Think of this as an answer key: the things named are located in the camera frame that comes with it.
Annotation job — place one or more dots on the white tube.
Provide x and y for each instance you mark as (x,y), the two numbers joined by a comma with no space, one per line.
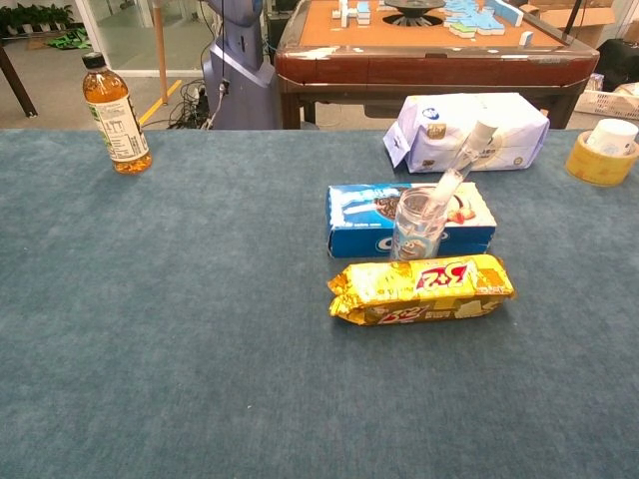
(451,182)

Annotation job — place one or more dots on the blue Oreo cookie box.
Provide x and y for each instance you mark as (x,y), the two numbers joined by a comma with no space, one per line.
(359,239)

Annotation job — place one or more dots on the glass jar with cartoon print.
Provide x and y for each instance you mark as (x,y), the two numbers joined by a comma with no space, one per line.
(414,244)

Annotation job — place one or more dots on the yellow cracker pack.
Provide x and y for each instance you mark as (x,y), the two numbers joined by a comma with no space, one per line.
(399,294)

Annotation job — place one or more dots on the blue table mat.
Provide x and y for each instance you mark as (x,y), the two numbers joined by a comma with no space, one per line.
(199,299)

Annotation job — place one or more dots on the white tissue pack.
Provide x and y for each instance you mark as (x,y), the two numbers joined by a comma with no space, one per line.
(439,135)

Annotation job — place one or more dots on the brown mahjong table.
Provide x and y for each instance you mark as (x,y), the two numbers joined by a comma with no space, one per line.
(399,65)

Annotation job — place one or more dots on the amber tea bottle black cap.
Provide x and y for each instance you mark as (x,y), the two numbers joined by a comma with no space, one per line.
(117,130)

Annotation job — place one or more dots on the black mahjong table turntable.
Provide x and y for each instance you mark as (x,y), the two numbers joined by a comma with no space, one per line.
(414,12)

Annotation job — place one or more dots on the wooden pole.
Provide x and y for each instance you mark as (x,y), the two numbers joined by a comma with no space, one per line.
(160,50)

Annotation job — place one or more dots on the single blue-white mahjong tile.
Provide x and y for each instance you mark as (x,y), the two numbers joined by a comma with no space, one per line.
(525,38)

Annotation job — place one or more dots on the white plastic basket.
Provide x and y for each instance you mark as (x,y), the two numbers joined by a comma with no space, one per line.
(609,104)

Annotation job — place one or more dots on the green floor item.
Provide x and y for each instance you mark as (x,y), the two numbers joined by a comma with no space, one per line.
(70,39)

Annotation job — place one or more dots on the dark furniture leg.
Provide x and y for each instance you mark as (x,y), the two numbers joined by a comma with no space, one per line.
(17,85)

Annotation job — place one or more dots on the black bag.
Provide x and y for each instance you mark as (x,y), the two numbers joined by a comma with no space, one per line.
(619,65)

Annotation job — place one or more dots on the cardboard box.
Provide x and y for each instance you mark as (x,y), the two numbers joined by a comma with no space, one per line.
(596,20)

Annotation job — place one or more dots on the row of potted plants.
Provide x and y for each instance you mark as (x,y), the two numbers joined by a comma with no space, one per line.
(30,17)

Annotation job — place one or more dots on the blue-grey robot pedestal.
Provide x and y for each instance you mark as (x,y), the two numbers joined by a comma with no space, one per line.
(239,85)

